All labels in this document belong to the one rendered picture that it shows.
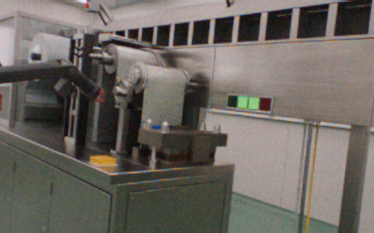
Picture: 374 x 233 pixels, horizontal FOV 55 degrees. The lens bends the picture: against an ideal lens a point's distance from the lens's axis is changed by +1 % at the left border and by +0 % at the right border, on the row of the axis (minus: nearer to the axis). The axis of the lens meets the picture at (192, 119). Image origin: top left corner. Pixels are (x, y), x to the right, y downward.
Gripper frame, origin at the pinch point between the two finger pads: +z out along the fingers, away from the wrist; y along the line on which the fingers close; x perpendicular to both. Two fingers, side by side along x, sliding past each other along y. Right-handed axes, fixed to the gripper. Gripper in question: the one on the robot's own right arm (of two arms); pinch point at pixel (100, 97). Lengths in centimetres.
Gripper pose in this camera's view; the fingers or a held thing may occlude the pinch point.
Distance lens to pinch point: 170.5
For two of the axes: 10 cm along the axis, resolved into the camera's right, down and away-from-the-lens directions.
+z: 3.2, 4.4, 8.4
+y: 7.1, 4.7, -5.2
